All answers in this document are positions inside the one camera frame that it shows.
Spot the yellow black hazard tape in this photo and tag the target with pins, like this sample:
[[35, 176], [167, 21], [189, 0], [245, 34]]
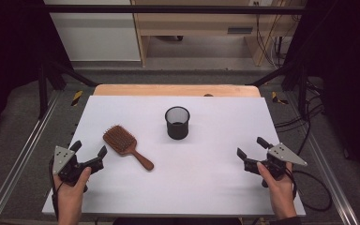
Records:
[[77, 98], [276, 98]]

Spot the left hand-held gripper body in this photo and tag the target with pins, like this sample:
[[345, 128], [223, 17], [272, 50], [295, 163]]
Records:
[[63, 157]]

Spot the light wooden desk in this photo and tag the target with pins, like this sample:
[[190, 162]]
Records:
[[197, 23]]

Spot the black curtain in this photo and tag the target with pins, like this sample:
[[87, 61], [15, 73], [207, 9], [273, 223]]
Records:
[[347, 78], [9, 56]]

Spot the black metal crossbar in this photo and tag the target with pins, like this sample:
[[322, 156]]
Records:
[[168, 9]]

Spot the person's left hand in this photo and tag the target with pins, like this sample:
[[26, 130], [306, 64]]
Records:
[[72, 192]]

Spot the brown wooden hairbrush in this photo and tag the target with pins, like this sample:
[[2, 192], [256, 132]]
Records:
[[121, 141]]

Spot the black mesh cup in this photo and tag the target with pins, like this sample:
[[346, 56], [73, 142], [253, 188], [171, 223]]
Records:
[[177, 129]]

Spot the person's right hand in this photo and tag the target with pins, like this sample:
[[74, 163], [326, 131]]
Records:
[[281, 189]]

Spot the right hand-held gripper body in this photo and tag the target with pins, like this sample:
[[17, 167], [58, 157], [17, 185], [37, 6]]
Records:
[[282, 154]]

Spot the aluminium rail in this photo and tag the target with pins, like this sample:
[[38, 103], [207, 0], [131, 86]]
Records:
[[331, 175], [18, 156]]

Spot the black metal frame stand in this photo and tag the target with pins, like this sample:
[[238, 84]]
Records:
[[301, 87], [43, 90]]

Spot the white cabinet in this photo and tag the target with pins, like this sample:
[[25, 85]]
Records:
[[97, 37]]

